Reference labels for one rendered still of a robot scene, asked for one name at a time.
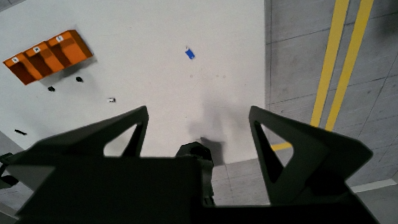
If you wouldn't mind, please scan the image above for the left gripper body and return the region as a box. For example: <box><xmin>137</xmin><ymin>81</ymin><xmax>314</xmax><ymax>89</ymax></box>
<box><xmin>0</xmin><ymin>175</ymin><xmax>19</xmax><ymax>189</ymax></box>

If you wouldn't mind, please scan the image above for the blue usb stick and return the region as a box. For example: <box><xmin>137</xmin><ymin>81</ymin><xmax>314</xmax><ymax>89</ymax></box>
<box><xmin>184</xmin><ymin>47</ymin><xmax>195</xmax><ymax>59</ymax></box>

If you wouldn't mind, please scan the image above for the orange rack of bins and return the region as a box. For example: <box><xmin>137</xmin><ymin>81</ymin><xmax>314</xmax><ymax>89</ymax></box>
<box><xmin>2</xmin><ymin>29</ymin><xmax>92</xmax><ymax>86</ymax></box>

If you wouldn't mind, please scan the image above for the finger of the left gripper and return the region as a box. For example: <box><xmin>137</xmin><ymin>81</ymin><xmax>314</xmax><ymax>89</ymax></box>
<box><xmin>0</xmin><ymin>149</ymin><xmax>27</xmax><ymax>166</ymax></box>
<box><xmin>0</xmin><ymin>152</ymin><xmax>13</xmax><ymax>176</ymax></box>

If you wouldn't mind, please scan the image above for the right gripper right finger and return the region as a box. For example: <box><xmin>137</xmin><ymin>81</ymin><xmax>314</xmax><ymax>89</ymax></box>
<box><xmin>248</xmin><ymin>105</ymin><xmax>373</xmax><ymax>205</ymax></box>

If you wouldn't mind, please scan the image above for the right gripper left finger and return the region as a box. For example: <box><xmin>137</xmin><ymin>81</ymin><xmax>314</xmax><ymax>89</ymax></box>
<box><xmin>24</xmin><ymin>105</ymin><xmax>149</xmax><ymax>156</ymax></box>

